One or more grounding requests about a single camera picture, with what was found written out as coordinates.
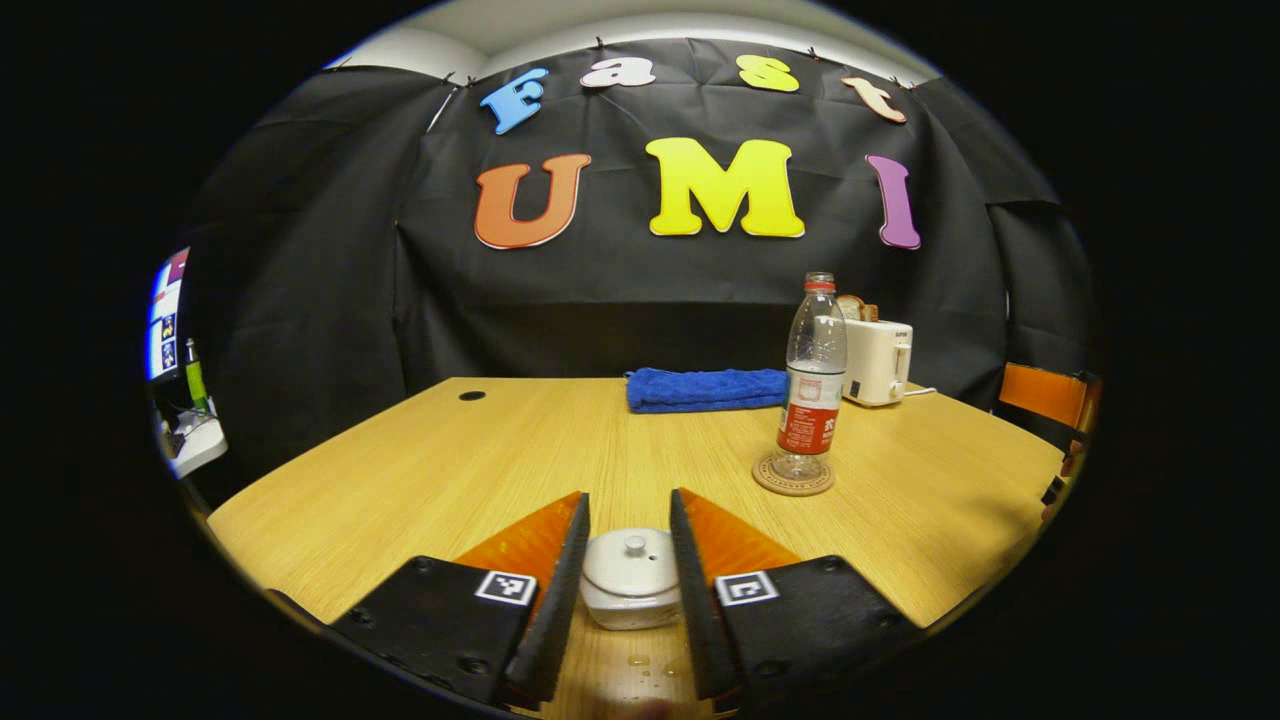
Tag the blue folded towel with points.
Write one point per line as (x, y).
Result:
(705, 390)

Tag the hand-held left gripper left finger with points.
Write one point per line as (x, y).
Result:
(560, 610)

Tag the toast slice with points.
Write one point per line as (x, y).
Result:
(858, 308)

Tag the clear plastic water bottle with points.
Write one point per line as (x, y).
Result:
(812, 380)

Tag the green drink bottle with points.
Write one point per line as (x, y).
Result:
(195, 380)

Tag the white toaster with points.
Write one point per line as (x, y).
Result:
(878, 360)

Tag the round cork coaster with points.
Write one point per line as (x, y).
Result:
(775, 482)

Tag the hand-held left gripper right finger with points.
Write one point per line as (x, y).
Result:
(695, 610)

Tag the white side table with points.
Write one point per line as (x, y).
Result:
(198, 445)

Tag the computer monitor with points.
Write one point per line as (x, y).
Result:
(165, 320)

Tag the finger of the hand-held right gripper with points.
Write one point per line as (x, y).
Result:
(1062, 480)
(1040, 393)

